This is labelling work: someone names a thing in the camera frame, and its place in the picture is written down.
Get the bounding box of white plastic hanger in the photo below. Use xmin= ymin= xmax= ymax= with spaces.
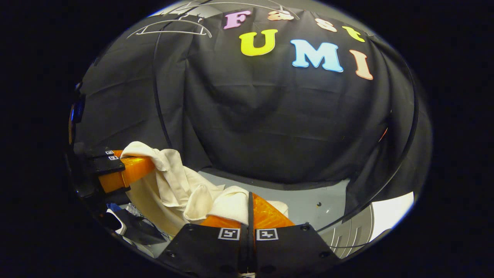
xmin=170 ymin=1 xmax=301 ymax=20
xmin=127 ymin=19 xmax=213 ymax=39

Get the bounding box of dark white-edged object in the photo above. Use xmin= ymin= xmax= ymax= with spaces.
xmin=105 ymin=202 xmax=167 ymax=246

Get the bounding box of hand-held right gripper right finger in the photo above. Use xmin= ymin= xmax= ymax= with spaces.
xmin=250 ymin=192 xmax=342 ymax=275

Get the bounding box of cream button-up shirt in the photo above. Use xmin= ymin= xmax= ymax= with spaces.
xmin=120 ymin=141 xmax=289 ymax=237

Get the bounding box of black backdrop cloth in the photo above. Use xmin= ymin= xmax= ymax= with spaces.
xmin=75 ymin=6 xmax=433 ymax=232

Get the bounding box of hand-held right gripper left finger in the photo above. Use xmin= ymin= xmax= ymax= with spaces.
xmin=157 ymin=192 xmax=252 ymax=276

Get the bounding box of black clothes rack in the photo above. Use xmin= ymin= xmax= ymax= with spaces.
xmin=152 ymin=0 xmax=421 ymax=234

